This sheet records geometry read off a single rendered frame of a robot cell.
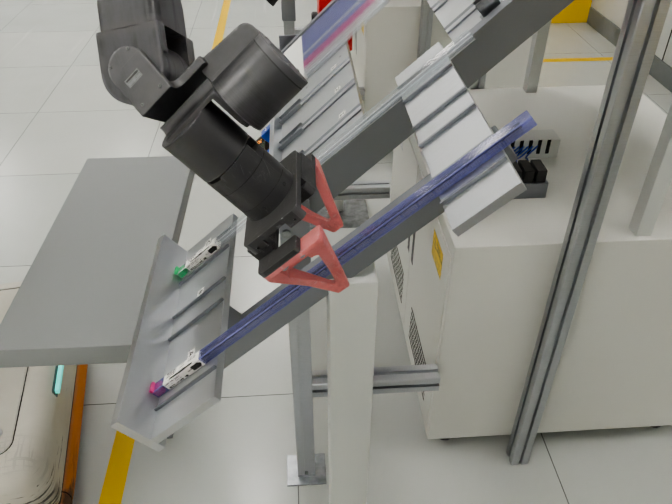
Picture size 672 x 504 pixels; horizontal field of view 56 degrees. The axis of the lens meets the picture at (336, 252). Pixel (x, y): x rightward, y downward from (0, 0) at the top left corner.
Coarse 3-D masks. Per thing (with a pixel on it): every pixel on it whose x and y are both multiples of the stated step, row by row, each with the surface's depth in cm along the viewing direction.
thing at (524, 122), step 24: (528, 120) 54; (480, 144) 57; (504, 144) 56; (456, 168) 57; (432, 192) 58; (384, 216) 61; (408, 216) 60; (360, 240) 61; (288, 288) 65; (264, 312) 66; (240, 336) 68
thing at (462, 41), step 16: (464, 32) 72; (448, 48) 73; (432, 64) 73; (416, 80) 74; (400, 96) 76; (368, 112) 78; (384, 112) 77; (352, 128) 78; (336, 144) 79; (320, 160) 80; (240, 224) 85; (224, 240) 87
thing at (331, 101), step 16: (336, 64) 127; (352, 64) 122; (320, 80) 128; (336, 80) 122; (352, 80) 115; (304, 96) 130; (320, 96) 123; (336, 96) 117; (352, 96) 111; (288, 112) 130; (304, 112) 124; (320, 112) 118; (336, 112) 112; (352, 112) 107; (288, 128) 125; (304, 128) 118; (320, 128) 113; (336, 128) 108; (288, 144) 120; (304, 144) 114; (320, 144) 108
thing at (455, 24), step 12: (432, 0) 111; (444, 0) 107; (456, 0) 103; (468, 0) 100; (444, 12) 104; (456, 12) 101; (468, 12) 98; (444, 24) 101; (456, 24) 97; (468, 24) 95; (456, 36) 96
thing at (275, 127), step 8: (280, 112) 134; (272, 120) 128; (280, 120) 131; (272, 128) 125; (280, 128) 128; (272, 136) 122; (280, 136) 125; (272, 144) 120; (280, 144) 122; (272, 152) 117; (280, 152) 120; (280, 160) 117
